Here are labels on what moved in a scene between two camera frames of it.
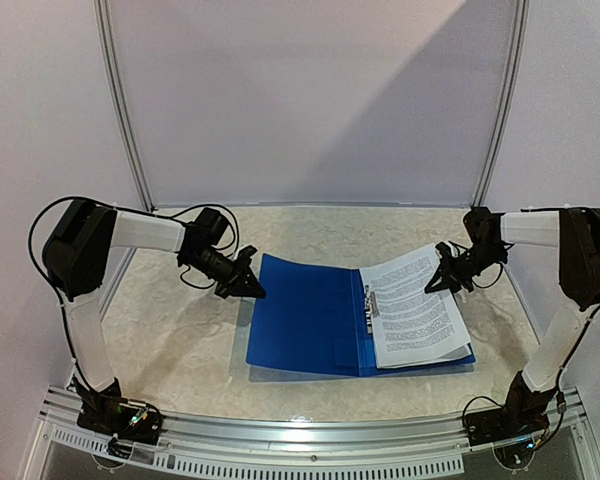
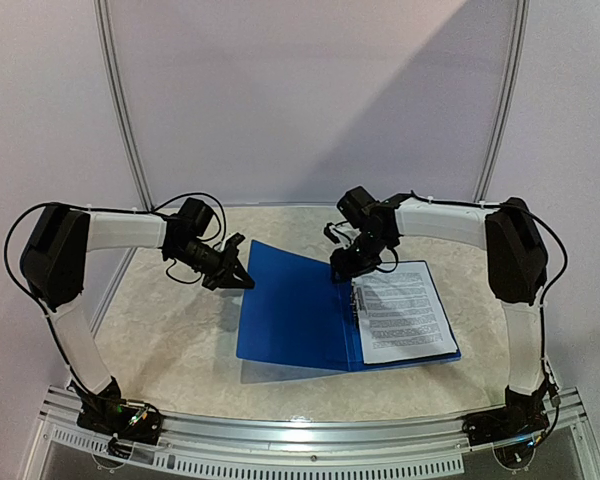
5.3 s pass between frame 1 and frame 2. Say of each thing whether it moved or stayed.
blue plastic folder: moved
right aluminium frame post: stayed
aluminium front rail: stayed
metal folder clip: moved
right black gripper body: moved
